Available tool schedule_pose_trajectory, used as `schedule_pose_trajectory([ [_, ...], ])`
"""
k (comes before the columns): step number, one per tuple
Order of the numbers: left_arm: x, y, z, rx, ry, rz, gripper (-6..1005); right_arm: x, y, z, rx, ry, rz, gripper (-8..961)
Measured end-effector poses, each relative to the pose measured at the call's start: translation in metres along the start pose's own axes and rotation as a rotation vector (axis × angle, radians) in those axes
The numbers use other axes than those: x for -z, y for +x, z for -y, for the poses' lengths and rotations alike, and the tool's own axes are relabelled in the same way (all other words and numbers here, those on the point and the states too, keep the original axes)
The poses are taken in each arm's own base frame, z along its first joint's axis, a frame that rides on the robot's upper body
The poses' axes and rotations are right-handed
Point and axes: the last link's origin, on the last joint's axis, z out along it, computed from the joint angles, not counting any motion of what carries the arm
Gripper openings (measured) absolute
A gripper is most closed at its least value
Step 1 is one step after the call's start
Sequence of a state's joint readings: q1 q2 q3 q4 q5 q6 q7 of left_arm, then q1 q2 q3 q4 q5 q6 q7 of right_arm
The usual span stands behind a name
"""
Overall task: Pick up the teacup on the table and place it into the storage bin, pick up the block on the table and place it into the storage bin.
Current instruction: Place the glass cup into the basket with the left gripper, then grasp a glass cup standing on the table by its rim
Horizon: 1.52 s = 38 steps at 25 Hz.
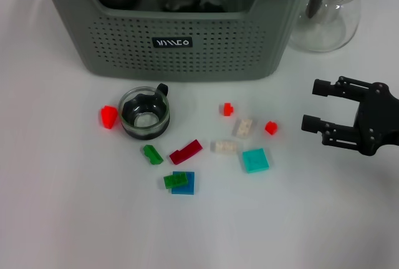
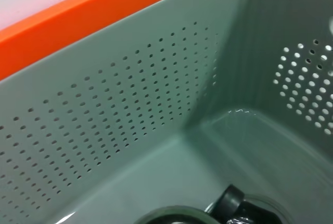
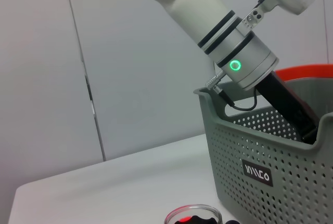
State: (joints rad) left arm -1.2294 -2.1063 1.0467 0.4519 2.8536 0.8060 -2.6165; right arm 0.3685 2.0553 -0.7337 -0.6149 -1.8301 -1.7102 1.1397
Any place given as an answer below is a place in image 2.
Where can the grey-green perforated storage bin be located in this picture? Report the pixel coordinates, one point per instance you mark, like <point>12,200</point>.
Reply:
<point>156,156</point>

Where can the orange edge strip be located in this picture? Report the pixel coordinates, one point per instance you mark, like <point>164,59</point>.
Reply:
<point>78,26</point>

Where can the glass teacup black base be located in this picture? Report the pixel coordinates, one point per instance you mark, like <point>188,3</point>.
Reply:
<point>171,209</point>
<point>231,198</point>

